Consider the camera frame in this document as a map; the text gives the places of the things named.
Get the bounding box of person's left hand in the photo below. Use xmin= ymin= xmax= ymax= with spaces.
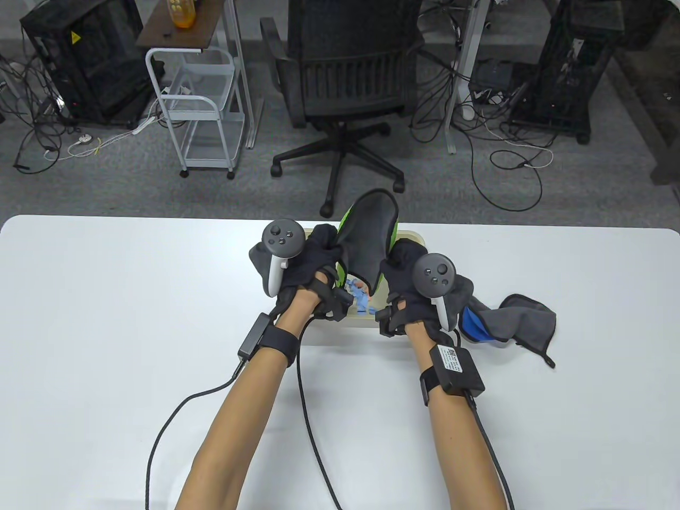
xmin=276 ymin=224 xmax=354 ymax=322

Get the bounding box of person's right hand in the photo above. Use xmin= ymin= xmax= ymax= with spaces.
xmin=375 ymin=239 xmax=452 ymax=336

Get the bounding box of grey green hand towel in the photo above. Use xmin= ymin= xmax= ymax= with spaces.
xmin=337 ymin=189 xmax=400 ymax=295

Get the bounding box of blue grey hand towel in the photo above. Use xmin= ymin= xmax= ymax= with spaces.
xmin=458 ymin=294 xmax=557 ymax=369

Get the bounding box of person's left forearm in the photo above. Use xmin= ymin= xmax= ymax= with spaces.
xmin=175 ymin=290 xmax=322 ymax=510

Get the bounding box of person's right forearm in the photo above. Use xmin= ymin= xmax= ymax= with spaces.
xmin=406 ymin=319 xmax=508 ymax=510

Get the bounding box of grey white right controller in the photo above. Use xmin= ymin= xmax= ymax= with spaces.
xmin=413 ymin=253 xmax=473 ymax=330

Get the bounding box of grey white controller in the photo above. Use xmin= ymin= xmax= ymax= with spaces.
xmin=250 ymin=219 xmax=306 ymax=297
xmin=413 ymin=253 xmax=473 ymax=330

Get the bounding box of grey white left controller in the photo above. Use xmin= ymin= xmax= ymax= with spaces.
xmin=250 ymin=219 xmax=306 ymax=297

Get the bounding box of beige plastic tray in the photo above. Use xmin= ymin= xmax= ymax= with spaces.
xmin=287 ymin=228 xmax=429 ymax=333

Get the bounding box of black left wrist sensor box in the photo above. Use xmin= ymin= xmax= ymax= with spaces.
xmin=236 ymin=312 xmax=273 ymax=361

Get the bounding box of black wrist sensor box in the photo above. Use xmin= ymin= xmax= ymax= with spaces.
xmin=429 ymin=344 xmax=486 ymax=395
xmin=236 ymin=312 xmax=273 ymax=361

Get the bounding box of black right wrist sensor box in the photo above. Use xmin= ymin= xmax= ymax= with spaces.
xmin=429 ymin=344 xmax=486 ymax=395

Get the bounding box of black office chair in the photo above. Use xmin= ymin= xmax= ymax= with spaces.
xmin=259 ymin=0 xmax=426 ymax=218

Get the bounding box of white rolling cart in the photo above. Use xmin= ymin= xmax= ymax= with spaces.
xmin=145 ymin=47 xmax=246 ymax=180

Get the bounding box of white desk leg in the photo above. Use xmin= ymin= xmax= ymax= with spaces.
xmin=223 ymin=0 xmax=256 ymax=149
xmin=444 ymin=0 xmax=492 ymax=155

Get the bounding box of black box under desk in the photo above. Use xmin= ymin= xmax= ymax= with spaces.
xmin=470 ymin=58 xmax=516 ymax=92

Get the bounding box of brown wooden side table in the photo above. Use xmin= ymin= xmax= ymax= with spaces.
xmin=136 ymin=0 xmax=226 ymax=52

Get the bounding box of black computer tower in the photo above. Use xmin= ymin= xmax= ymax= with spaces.
xmin=507 ymin=0 xmax=625 ymax=144

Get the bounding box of orange drink bottle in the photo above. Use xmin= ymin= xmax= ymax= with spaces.
xmin=169 ymin=0 xmax=196 ymax=29

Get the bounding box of black tower with yellow sticker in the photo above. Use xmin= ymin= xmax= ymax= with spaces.
xmin=20 ymin=0 xmax=155 ymax=128

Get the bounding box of black left wrist strap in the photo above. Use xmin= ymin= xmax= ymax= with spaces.
xmin=258 ymin=324 xmax=299 ymax=368

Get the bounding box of black wrist strap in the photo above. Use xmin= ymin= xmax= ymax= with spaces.
xmin=420 ymin=368 xmax=443 ymax=407
xmin=258 ymin=324 xmax=299 ymax=368

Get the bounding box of black right wrist strap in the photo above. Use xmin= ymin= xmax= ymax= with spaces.
xmin=420 ymin=368 xmax=443 ymax=407

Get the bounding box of black looped floor cable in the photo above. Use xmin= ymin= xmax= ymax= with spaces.
xmin=470 ymin=122 xmax=545 ymax=213

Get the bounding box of black left glove cable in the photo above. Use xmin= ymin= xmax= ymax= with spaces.
xmin=295 ymin=316 xmax=343 ymax=510

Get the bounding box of white floor cable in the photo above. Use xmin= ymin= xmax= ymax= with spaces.
xmin=489 ymin=120 xmax=554 ymax=171

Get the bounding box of black left sensor cable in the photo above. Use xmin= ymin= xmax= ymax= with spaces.
xmin=146 ymin=359 xmax=248 ymax=510

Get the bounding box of black sensor cable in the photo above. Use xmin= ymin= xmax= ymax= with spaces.
xmin=146 ymin=359 xmax=248 ymax=510
xmin=462 ymin=390 xmax=516 ymax=510

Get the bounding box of black right sensor cable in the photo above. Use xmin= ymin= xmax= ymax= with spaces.
xmin=462 ymin=390 xmax=516 ymax=510

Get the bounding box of tangle of black floor cables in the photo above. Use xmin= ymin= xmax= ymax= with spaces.
xmin=0 ymin=53 xmax=72 ymax=173

